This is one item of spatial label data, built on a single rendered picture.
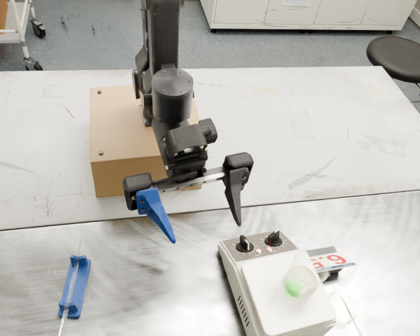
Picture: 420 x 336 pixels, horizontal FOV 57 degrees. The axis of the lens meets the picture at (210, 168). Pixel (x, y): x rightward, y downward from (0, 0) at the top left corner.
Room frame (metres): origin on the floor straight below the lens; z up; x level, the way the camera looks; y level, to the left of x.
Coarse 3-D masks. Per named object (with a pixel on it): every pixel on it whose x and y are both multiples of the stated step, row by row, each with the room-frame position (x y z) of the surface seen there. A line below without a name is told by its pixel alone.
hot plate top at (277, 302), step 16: (272, 256) 0.33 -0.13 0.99; (288, 256) 0.33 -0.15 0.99; (256, 272) 0.29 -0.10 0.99; (272, 272) 0.30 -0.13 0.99; (256, 288) 0.27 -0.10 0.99; (272, 288) 0.27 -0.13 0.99; (320, 288) 0.29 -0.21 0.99; (256, 304) 0.24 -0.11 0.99; (272, 304) 0.25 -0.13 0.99; (288, 304) 0.25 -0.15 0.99; (304, 304) 0.26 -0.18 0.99; (320, 304) 0.26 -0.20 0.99; (272, 320) 0.22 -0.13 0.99; (288, 320) 0.23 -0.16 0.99; (304, 320) 0.23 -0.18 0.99; (320, 320) 0.24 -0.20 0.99
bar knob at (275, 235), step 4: (276, 232) 0.39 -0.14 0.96; (268, 236) 0.38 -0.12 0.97; (272, 236) 0.38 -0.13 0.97; (276, 236) 0.39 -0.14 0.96; (268, 240) 0.37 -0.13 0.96; (272, 240) 0.37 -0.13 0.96; (276, 240) 0.38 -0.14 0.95; (280, 240) 0.38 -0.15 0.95; (268, 244) 0.37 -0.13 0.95; (272, 244) 0.37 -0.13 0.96; (276, 244) 0.37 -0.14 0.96; (280, 244) 0.37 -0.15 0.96
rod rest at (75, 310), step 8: (72, 256) 0.29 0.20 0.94; (72, 264) 0.28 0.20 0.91; (80, 264) 0.29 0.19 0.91; (88, 264) 0.29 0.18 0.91; (72, 272) 0.27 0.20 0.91; (80, 272) 0.27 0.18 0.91; (88, 272) 0.28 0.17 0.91; (80, 280) 0.26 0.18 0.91; (64, 288) 0.24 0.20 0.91; (80, 288) 0.25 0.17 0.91; (64, 296) 0.23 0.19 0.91; (72, 296) 0.23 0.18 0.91; (80, 296) 0.23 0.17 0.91; (64, 304) 0.21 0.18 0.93; (72, 304) 0.21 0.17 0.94; (80, 304) 0.22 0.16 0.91; (72, 312) 0.21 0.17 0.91; (80, 312) 0.21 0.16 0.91
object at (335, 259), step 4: (328, 256) 0.40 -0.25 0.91; (332, 256) 0.40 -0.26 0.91; (336, 256) 0.40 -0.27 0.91; (340, 256) 0.40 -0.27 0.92; (328, 260) 0.38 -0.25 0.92; (332, 260) 0.38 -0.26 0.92; (336, 260) 0.38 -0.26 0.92; (340, 260) 0.38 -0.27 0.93; (344, 260) 0.38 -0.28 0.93; (348, 260) 0.38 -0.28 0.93; (332, 264) 0.37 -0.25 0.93; (336, 264) 0.37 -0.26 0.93; (340, 264) 0.37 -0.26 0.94
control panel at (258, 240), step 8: (272, 232) 0.41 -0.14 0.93; (280, 232) 0.41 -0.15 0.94; (224, 240) 0.38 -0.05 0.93; (232, 240) 0.38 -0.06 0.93; (248, 240) 0.38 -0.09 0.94; (256, 240) 0.38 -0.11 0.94; (264, 240) 0.38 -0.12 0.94; (288, 240) 0.39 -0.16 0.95; (232, 248) 0.35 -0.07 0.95; (256, 248) 0.36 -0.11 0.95; (264, 248) 0.36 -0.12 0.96; (272, 248) 0.36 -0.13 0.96; (280, 248) 0.36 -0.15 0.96; (288, 248) 0.36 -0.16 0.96; (232, 256) 0.33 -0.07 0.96; (240, 256) 0.33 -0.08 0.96; (248, 256) 0.33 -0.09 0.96; (256, 256) 0.34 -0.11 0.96
